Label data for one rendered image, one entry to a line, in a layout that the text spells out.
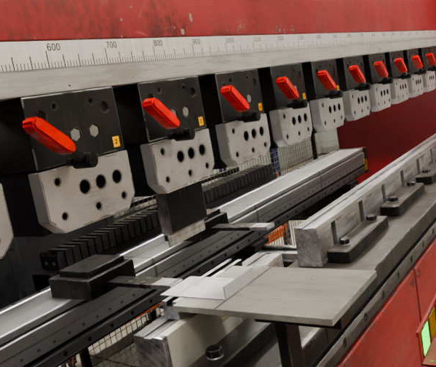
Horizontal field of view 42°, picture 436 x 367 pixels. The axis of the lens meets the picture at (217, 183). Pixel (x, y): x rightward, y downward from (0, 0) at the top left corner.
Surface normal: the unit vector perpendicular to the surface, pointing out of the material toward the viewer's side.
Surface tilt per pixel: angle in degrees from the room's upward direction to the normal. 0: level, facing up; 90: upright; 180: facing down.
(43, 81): 90
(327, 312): 0
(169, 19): 90
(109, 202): 90
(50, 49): 90
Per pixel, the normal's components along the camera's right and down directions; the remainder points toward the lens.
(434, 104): -0.54, 0.22
